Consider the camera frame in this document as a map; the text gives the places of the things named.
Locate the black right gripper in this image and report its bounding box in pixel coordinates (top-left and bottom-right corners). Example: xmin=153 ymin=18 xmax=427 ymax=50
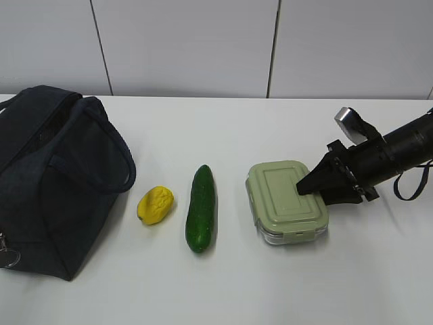
xmin=296 ymin=140 xmax=379 ymax=205

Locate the green lidded glass container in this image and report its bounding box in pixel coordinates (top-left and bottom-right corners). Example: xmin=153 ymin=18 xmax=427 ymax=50
xmin=246 ymin=160 xmax=329 ymax=245

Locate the green cucumber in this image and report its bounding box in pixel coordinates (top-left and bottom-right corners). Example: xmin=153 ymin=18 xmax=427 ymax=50
xmin=185 ymin=165 xmax=216 ymax=253

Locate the yellow wrinkled fruit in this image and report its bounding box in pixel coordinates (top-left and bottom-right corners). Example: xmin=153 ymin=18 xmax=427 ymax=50
xmin=137 ymin=186 xmax=174 ymax=225

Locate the dark navy lunch bag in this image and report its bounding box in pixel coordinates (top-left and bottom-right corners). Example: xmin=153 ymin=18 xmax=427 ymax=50
xmin=1 ymin=85 xmax=136 ymax=281

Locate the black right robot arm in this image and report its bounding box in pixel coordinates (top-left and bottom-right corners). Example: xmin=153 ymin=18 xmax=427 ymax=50
xmin=296 ymin=107 xmax=432 ymax=205

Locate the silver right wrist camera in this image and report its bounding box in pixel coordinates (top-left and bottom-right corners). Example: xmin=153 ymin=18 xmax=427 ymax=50
xmin=334 ymin=107 xmax=367 ymax=145

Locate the metal zipper pull ring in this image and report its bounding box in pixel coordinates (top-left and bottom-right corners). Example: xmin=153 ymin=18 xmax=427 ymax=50
xmin=0 ymin=232 xmax=22 ymax=270

